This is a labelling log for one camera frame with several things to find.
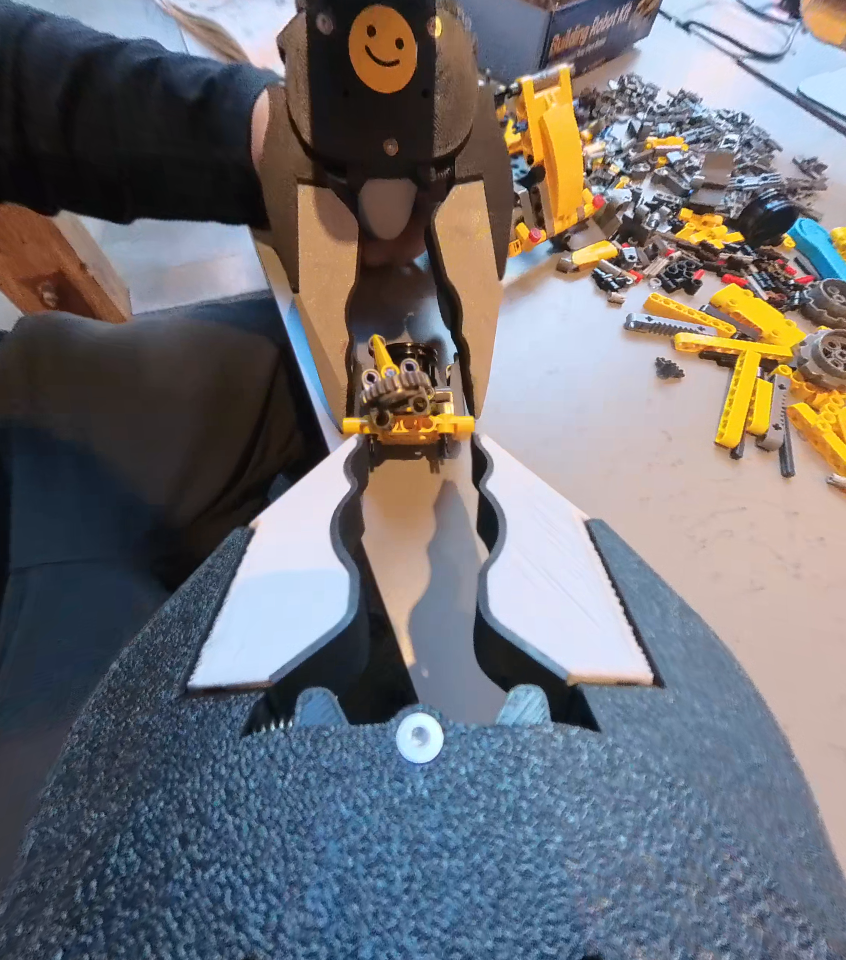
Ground grey toothed rack beam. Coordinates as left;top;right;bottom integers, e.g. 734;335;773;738
624;313;720;340

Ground grey gear brick assembly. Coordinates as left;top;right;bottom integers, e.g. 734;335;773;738
359;333;439;421

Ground person's legs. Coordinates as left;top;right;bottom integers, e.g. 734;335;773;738
0;288;349;826

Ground yellow beam with holes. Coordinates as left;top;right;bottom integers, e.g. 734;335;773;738
642;291;738;337

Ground small yellow grey brick assembly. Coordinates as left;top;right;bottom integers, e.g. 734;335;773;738
340;339;478;475

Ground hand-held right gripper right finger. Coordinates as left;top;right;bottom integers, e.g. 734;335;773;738
470;433;656;695

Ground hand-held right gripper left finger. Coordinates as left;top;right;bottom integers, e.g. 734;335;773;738
186;436;370;710

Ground partly built yellow brick vehicle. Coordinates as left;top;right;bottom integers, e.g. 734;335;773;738
494;63;612;260

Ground cluster of long yellow beams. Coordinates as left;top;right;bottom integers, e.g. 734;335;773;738
674;225;846;522

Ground grey brick wheel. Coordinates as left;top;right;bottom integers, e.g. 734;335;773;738
796;328;846;393
800;276;846;325

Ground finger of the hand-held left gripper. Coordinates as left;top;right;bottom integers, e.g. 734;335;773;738
429;181;507;417
295;183;368;432

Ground yellow pointed panel brick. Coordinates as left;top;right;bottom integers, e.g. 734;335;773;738
556;240;621;275

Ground person's left forearm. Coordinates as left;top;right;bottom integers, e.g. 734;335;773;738
0;0;282;230

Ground light grey desk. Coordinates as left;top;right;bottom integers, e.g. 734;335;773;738
250;0;846;957

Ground person's left hand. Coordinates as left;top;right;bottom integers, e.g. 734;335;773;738
247;87;426;270

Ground black brick tyre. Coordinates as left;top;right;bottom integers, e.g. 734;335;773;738
736;186;801;247

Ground blue curved brick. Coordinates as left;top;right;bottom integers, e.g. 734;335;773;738
786;217;846;292

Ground blue cardboard kit box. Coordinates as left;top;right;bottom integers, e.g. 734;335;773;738
460;0;664;80

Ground wooden desk leg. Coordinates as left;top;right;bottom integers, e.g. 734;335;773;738
0;193;133;325

